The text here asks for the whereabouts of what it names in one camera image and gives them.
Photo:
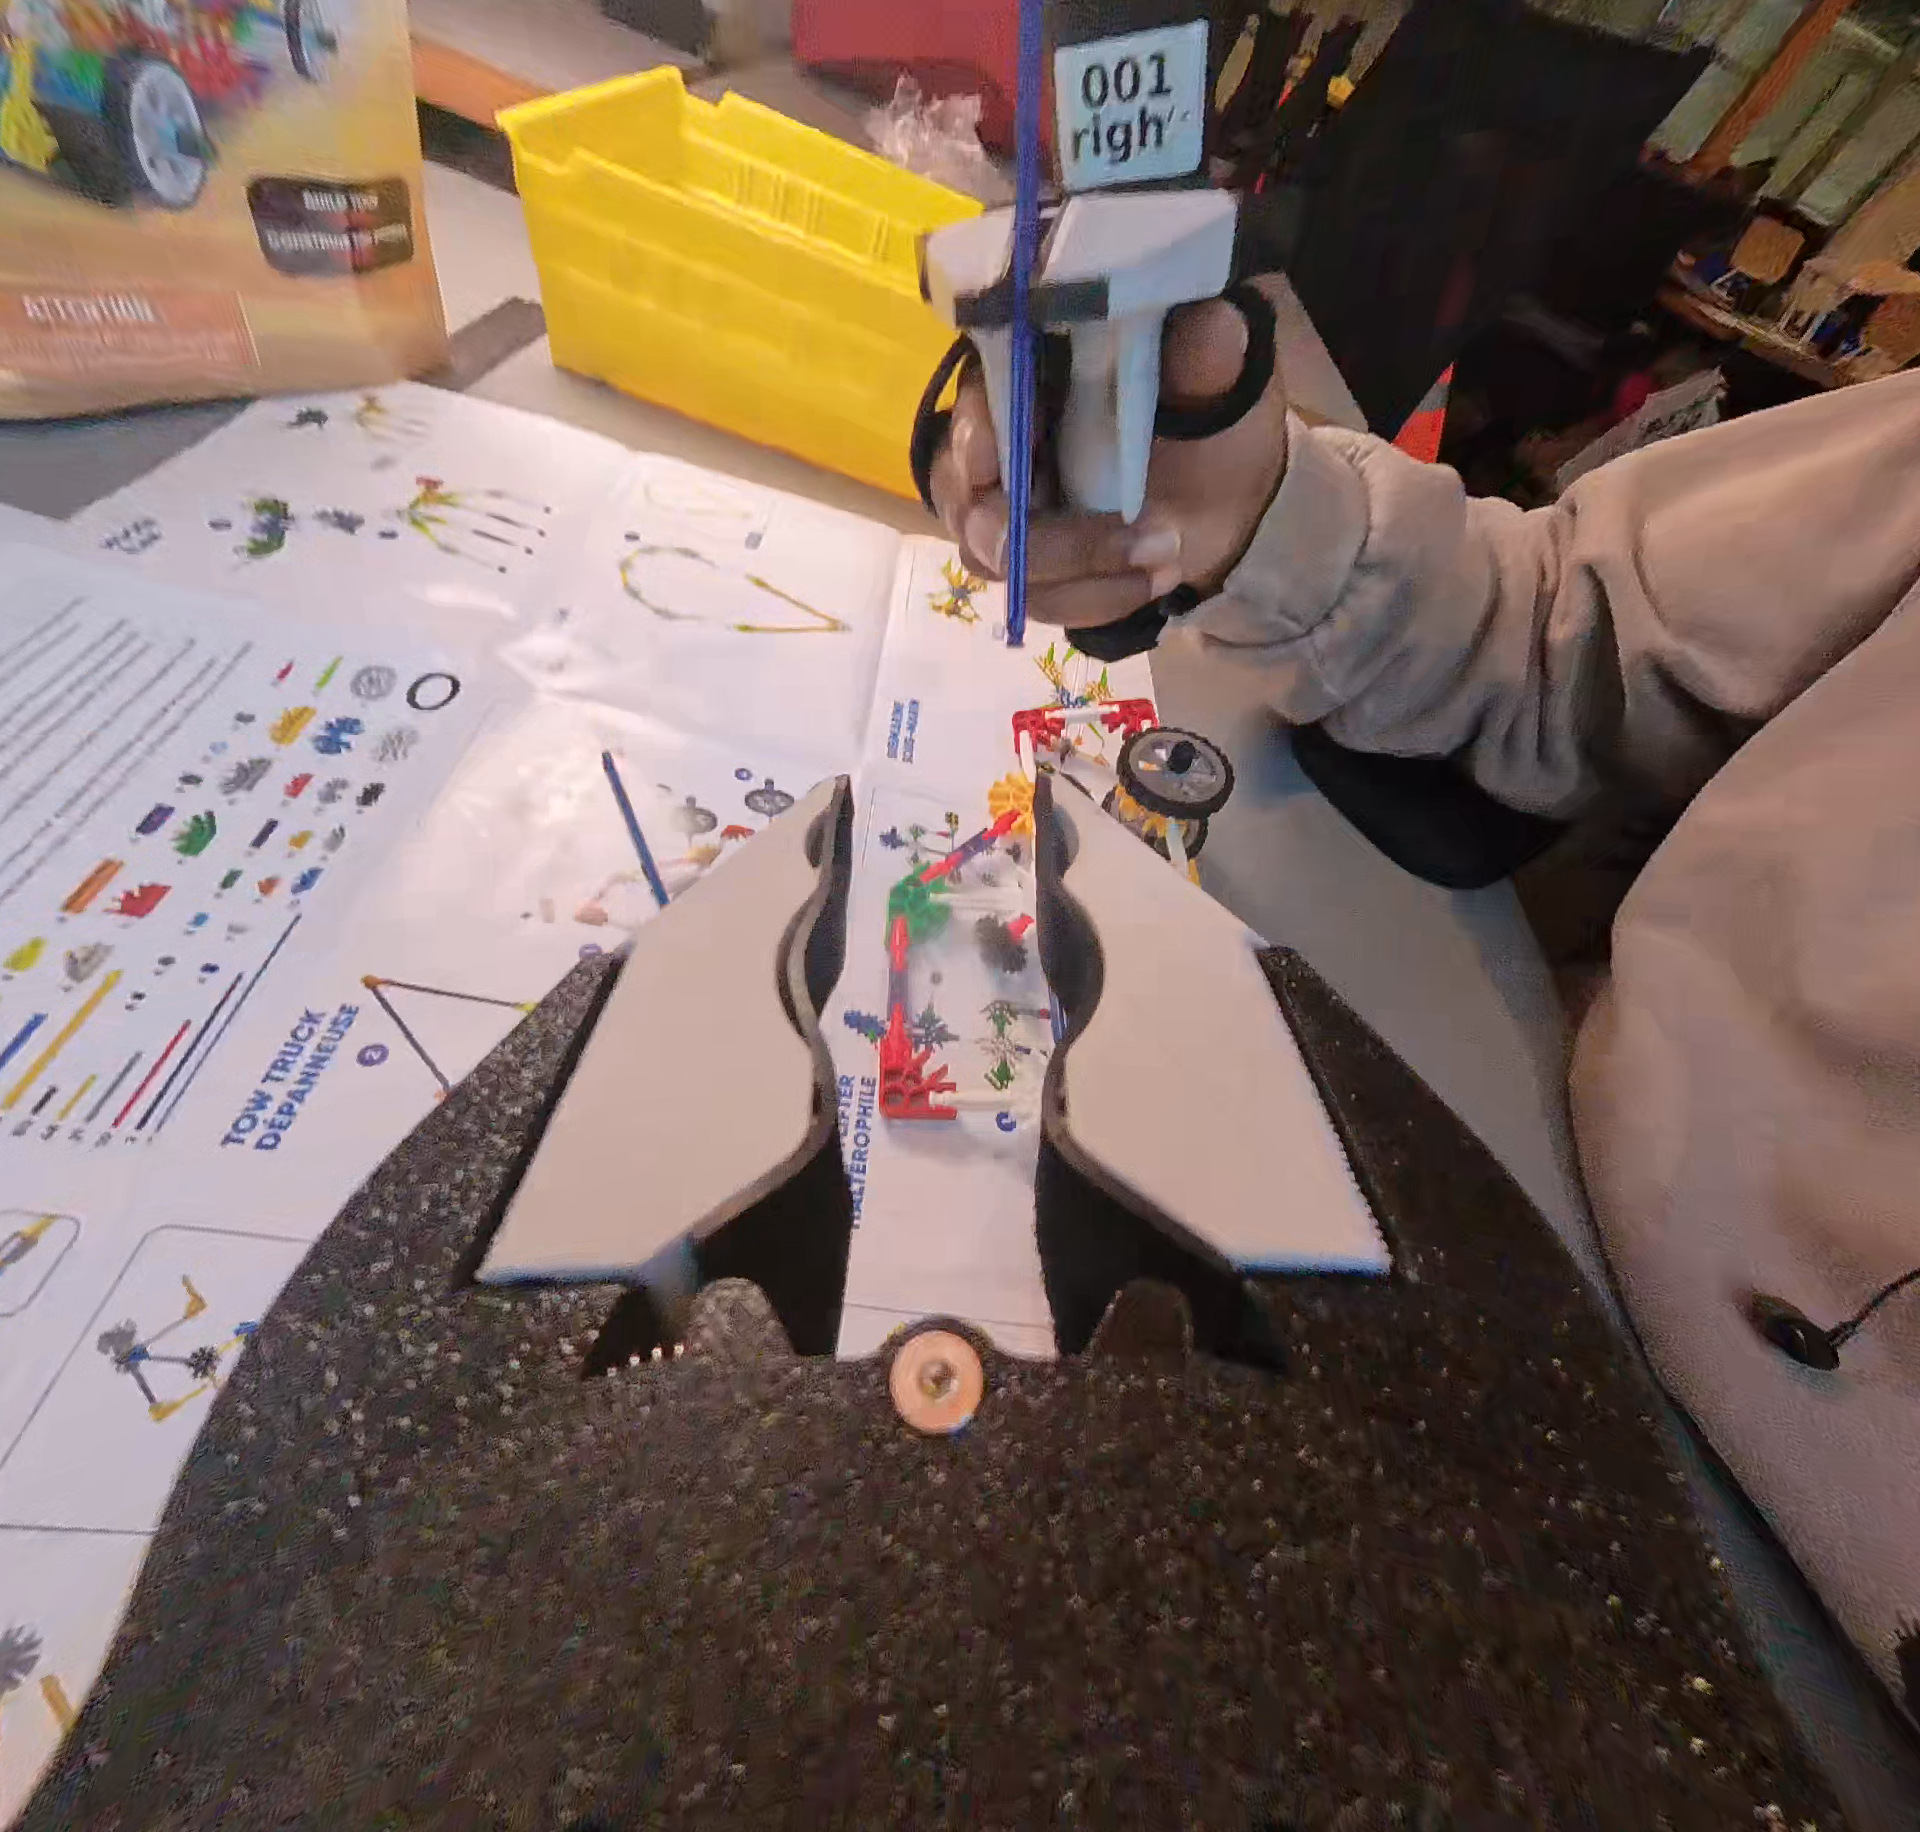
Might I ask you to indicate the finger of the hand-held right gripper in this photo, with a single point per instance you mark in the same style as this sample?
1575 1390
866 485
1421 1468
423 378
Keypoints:
965 256
1158 253

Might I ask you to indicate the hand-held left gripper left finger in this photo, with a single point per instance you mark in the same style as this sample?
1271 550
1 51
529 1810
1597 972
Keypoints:
644 1113

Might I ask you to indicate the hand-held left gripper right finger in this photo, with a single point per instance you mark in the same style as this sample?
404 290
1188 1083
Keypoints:
1229 1113

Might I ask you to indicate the blue toy rod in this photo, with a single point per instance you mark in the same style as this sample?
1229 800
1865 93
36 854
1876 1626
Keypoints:
1025 411
631 825

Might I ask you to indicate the yellow plastic bin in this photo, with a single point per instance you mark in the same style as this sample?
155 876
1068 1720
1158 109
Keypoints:
722 273

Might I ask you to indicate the colourful construction toy model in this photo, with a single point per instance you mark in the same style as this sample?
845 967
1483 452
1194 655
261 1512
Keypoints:
900 1080

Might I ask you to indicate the person's right forearm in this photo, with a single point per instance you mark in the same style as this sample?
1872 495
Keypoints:
1566 605

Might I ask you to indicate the red box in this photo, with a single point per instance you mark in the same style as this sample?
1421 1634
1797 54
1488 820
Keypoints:
900 3

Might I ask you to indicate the orange traffic cone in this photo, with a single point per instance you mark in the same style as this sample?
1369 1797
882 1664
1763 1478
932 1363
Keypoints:
1417 415

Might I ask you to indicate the black rounded object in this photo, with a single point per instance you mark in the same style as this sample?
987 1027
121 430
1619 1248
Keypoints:
1442 800

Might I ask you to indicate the white instruction sheet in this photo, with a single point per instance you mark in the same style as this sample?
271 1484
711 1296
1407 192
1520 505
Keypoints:
452 696

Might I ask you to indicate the toy packaging bag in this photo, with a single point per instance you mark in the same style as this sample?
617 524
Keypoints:
215 214

